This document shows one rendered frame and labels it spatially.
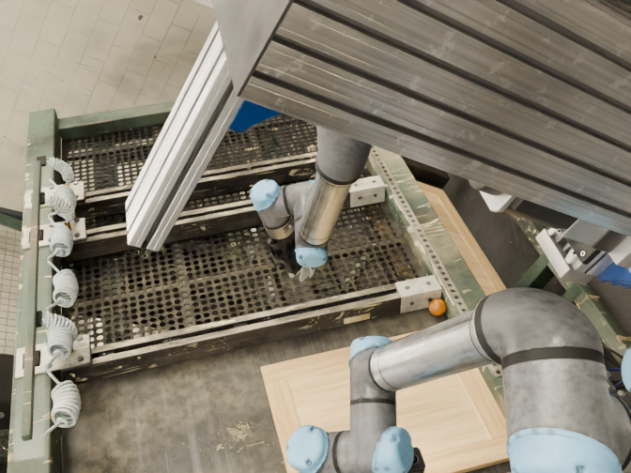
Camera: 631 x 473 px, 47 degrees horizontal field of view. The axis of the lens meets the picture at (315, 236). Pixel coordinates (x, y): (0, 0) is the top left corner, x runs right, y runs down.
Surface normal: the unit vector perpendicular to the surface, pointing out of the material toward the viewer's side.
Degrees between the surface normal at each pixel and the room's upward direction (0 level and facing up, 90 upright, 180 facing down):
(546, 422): 26
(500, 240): 0
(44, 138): 59
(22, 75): 90
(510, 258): 0
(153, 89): 90
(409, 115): 90
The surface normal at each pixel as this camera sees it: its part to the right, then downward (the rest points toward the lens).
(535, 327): -0.53, -0.52
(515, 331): -0.82, -0.38
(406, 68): 0.22, 0.69
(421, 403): -0.03, -0.74
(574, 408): 0.02, -0.39
